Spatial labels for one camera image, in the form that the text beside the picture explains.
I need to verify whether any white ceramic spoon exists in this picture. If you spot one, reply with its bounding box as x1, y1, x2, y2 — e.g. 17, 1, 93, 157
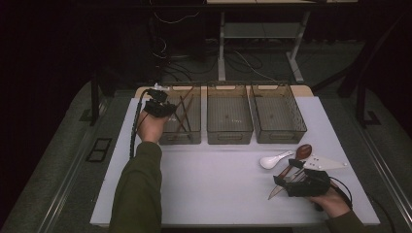
259, 150, 294, 171

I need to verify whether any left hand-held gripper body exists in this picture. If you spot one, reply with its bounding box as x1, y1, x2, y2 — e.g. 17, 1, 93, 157
143, 83, 178, 118

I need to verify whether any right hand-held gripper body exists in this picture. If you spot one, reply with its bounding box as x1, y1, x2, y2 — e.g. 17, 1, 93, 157
286, 155, 349, 198

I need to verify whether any transparent grey plastic bin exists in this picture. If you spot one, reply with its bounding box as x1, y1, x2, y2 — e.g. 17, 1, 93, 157
154, 83, 203, 146
249, 83, 308, 146
206, 83, 255, 146

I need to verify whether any white metal-frame desk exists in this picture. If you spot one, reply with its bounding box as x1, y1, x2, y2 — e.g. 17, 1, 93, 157
206, 0, 359, 83

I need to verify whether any white floor cable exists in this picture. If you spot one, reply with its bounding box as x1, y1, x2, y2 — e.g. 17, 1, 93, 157
233, 49, 277, 83

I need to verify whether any tangle of black floor cables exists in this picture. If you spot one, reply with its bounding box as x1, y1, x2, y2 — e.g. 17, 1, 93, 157
151, 37, 219, 83

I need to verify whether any metal floor rail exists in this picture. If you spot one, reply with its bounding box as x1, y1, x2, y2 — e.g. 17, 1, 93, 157
354, 121, 412, 225
37, 96, 110, 233

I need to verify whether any black metal stand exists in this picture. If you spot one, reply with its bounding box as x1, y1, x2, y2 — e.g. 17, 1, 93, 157
355, 82, 383, 129
89, 69, 109, 127
310, 13, 406, 99

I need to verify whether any brown wooden spoon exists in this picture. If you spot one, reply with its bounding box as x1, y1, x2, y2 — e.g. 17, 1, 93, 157
277, 144, 313, 181

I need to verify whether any person's right hand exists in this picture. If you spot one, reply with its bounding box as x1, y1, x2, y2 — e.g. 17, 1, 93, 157
308, 188, 353, 219

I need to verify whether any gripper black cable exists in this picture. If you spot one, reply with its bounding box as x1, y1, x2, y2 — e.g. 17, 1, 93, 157
128, 88, 154, 160
328, 176, 355, 210

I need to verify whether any silver fork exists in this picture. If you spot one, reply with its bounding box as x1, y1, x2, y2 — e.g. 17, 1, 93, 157
290, 170, 308, 183

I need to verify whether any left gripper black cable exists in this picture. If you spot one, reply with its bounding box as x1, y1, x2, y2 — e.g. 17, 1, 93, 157
128, 88, 154, 160

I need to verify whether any person's left hand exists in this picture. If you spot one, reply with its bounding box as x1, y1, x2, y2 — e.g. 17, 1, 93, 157
137, 111, 170, 144

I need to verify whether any thin white hanging cable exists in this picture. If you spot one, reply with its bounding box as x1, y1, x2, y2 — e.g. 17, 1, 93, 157
153, 11, 200, 25

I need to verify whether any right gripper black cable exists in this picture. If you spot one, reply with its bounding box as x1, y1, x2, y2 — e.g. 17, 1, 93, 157
328, 176, 355, 210

